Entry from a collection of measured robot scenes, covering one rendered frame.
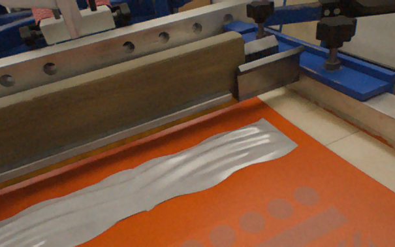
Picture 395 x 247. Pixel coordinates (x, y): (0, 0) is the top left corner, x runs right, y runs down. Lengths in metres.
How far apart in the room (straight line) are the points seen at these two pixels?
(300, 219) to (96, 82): 0.24
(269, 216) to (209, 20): 0.42
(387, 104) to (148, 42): 0.39
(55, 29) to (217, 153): 0.38
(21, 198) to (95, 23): 0.34
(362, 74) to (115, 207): 0.32
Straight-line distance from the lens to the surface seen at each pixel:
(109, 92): 0.34
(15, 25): 1.05
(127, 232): 0.29
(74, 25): 0.30
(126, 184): 0.32
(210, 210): 0.29
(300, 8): 1.03
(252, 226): 0.27
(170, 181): 0.31
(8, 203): 0.39
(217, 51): 0.36
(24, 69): 0.56
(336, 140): 0.37
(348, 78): 0.39
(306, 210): 0.29
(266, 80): 0.40
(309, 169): 0.32
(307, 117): 0.40
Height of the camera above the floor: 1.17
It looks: 33 degrees down
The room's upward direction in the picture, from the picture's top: 10 degrees counter-clockwise
